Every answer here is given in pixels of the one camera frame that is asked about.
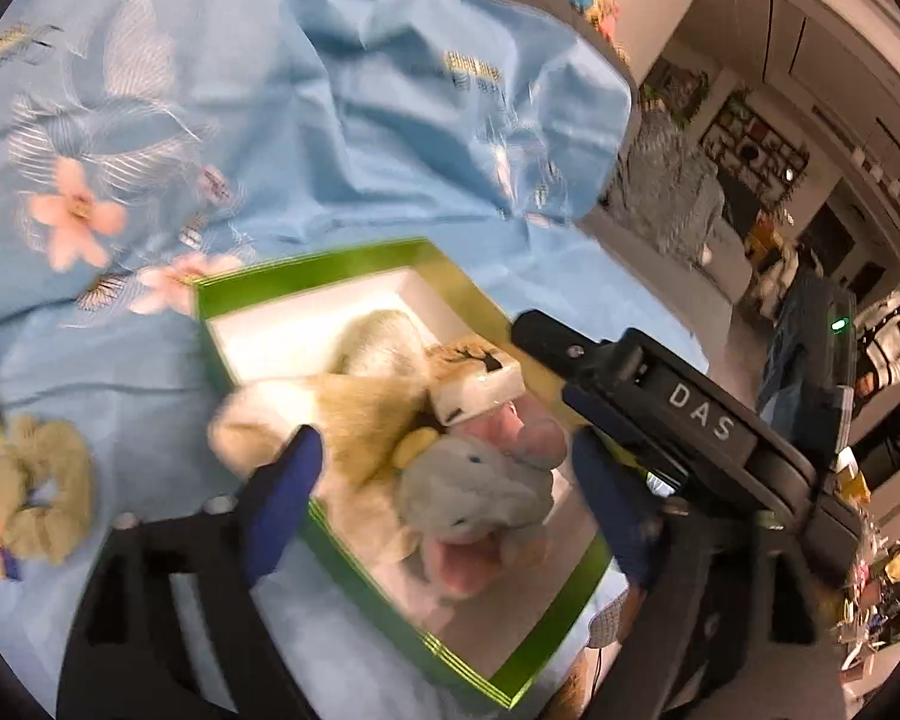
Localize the dark wall shelf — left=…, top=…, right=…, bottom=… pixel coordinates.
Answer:
left=701, top=88, right=811, bottom=202

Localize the plush toy animal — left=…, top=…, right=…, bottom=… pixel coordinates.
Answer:
left=208, top=310, right=451, bottom=616

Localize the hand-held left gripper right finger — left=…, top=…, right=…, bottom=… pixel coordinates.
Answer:
left=570, top=426, right=848, bottom=720

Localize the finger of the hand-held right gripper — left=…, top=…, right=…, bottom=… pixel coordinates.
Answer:
left=510, top=310, right=625, bottom=391
left=561, top=381, right=695, bottom=497

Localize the grey plaid blanket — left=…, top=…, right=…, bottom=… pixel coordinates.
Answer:
left=616, top=109, right=728, bottom=271

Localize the cluttered side table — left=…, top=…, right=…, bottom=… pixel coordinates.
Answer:
left=817, top=454, right=900, bottom=653

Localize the green gift box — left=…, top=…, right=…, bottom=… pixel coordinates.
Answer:
left=193, top=238, right=614, bottom=712

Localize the blue floral bedsheet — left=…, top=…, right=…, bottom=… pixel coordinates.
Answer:
left=0, top=0, right=710, bottom=720

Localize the grey plush toy red sweater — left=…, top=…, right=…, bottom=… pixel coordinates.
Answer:
left=394, top=401, right=571, bottom=601

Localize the beige scrunchie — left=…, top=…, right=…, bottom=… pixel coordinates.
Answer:
left=0, top=416, right=95, bottom=565

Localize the white tree-print cloth roll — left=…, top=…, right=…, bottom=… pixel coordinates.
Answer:
left=424, top=343, right=524, bottom=425

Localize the green potted plant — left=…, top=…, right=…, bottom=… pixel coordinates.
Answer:
left=640, top=58, right=711, bottom=125

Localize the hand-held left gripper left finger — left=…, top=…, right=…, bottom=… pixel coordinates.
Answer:
left=56, top=424, right=325, bottom=720

